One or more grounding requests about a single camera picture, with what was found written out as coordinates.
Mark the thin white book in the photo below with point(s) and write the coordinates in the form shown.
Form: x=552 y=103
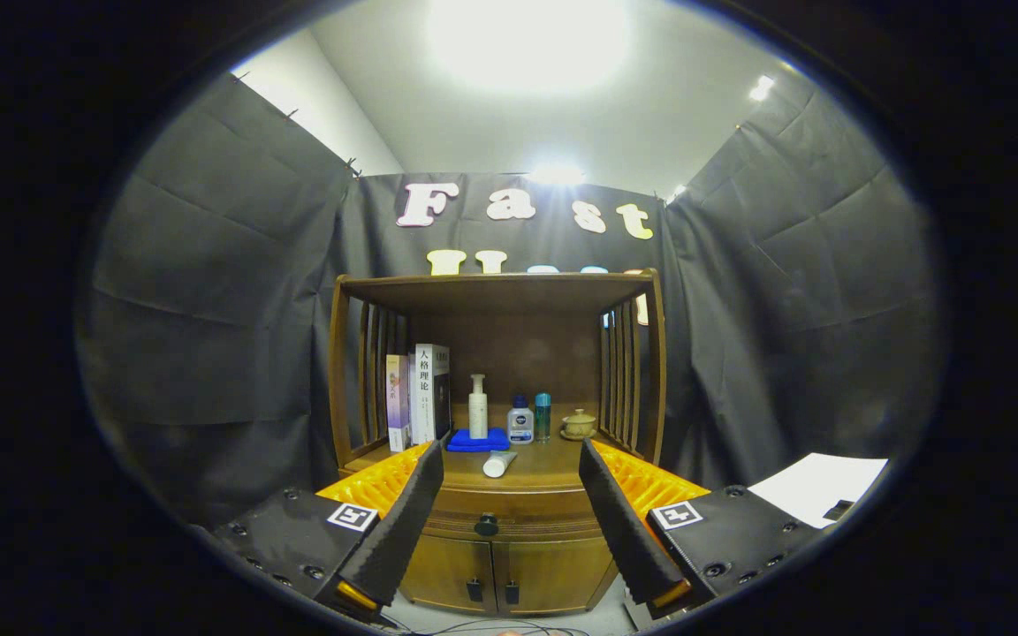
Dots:
x=413 y=397

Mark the beige lidded teacup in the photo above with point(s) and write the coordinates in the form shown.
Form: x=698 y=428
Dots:
x=579 y=424

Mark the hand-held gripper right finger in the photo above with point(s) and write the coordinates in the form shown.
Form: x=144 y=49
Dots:
x=619 y=526

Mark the white green squeeze tube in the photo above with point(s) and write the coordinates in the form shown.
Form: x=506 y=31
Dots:
x=498 y=462

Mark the teal bottle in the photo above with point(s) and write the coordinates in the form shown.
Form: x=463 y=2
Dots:
x=543 y=415

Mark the wooden countertop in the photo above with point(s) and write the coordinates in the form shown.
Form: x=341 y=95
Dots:
x=544 y=464

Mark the ceiling spotlight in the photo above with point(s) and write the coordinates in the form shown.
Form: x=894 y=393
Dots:
x=556 y=174
x=761 y=87
x=679 y=190

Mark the black drawer knob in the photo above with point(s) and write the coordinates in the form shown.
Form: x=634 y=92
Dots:
x=486 y=526

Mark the white pump bottle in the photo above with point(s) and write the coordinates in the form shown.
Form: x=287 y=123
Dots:
x=478 y=411

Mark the white bottle blue cap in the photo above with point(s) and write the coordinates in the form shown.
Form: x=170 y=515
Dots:
x=520 y=424

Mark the purple book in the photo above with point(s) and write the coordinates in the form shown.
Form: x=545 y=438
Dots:
x=398 y=402

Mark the blue folded cloth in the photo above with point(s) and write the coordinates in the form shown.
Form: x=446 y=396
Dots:
x=478 y=443

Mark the brown wooden drawer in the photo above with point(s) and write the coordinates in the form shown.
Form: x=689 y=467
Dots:
x=518 y=505

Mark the wooden cabinet door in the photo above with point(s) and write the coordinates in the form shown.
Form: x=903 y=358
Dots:
x=553 y=574
x=447 y=570

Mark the thick white black book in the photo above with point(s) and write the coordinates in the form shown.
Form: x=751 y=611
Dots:
x=431 y=389

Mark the brown wooden cabinet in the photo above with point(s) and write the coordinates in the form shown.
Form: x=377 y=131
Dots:
x=500 y=291

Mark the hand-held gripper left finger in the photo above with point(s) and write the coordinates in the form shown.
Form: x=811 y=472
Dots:
x=407 y=530

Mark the white table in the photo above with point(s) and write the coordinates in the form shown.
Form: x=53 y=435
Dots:
x=818 y=486

